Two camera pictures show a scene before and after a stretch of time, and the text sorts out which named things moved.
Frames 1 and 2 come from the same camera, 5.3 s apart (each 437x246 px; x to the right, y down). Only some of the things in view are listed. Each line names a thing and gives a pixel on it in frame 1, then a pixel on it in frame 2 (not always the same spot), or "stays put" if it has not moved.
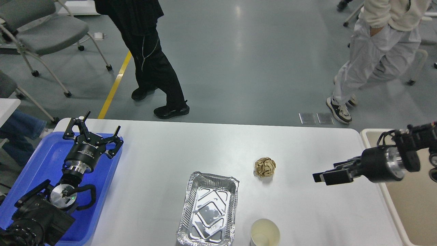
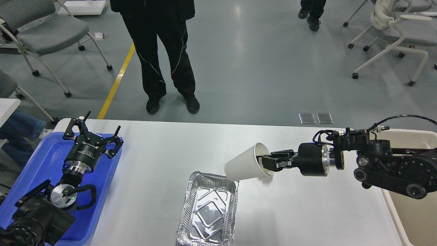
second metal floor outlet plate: x=325 y=118 stays put
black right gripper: x=378 y=164 -> x=312 y=159
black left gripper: x=84 y=153 stays put
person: x=342 y=4 -> x=315 y=8
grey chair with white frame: x=39 y=27 stays put
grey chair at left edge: x=9 y=88 stays put
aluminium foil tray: x=208 y=215 stays put
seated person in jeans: x=22 y=131 stays put
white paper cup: x=264 y=232 -> x=244 y=166
